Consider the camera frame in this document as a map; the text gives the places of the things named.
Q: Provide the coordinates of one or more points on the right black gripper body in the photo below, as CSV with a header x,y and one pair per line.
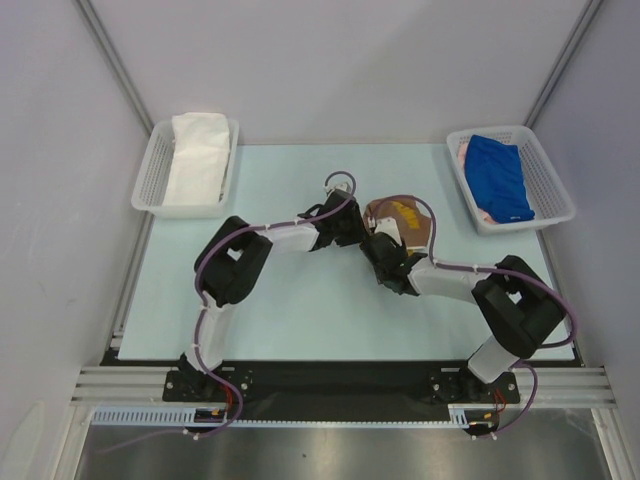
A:
x,y
377,245

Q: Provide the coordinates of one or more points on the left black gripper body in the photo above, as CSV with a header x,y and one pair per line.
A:
x,y
349,232

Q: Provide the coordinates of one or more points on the brown towel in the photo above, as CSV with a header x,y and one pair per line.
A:
x,y
415,227

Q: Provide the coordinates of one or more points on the white towel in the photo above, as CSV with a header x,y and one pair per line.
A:
x,y
201,154

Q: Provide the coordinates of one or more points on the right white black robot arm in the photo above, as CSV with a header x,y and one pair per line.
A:
x,y
521,311

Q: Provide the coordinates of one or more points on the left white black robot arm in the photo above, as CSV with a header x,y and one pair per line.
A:
x,y
229,267

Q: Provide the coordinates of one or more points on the pink towel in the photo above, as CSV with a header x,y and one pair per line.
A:
x,y
461,156

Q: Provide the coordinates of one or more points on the blue towel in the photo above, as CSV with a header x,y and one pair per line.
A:
x,y
494,175

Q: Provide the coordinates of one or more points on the right white plastic basket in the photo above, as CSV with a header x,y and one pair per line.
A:
x,y
545,191

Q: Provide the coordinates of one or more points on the white plastic basket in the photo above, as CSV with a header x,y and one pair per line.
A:
x,y
545,191
152,179

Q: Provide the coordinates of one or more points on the left white plastic basket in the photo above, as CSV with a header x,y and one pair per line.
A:
x,y
152,179

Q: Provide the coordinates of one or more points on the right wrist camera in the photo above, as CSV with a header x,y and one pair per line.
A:
x,y
388,226

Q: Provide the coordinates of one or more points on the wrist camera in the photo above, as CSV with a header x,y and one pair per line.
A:
x,y
388,226
342,188

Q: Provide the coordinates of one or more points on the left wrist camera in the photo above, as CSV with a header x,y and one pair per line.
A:
x,y
342,188

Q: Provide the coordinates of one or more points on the white slotted cable duct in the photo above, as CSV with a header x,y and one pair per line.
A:
x,y
210,417

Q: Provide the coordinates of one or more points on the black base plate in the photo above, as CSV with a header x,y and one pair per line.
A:
x,y
350,390

